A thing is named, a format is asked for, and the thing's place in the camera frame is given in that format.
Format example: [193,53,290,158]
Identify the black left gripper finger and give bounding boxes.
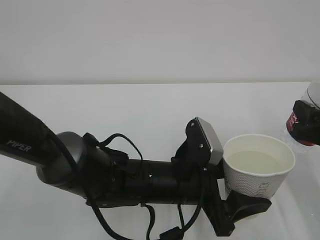
[224,190,272,222]

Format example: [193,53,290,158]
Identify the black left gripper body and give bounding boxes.
[171,139,237,237]

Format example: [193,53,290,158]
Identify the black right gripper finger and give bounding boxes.
[292,100,320,146]

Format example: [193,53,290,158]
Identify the clear water bottle red label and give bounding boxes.
[282,81,320,153]

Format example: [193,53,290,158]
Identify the white paper cup green logo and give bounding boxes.
[223,134,296,200]

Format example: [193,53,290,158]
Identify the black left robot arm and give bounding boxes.
[0,94,235,240]

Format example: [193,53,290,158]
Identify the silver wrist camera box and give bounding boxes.
[185,116,224,169]

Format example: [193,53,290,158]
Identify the black camera cable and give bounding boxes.
[44,123,208,240]

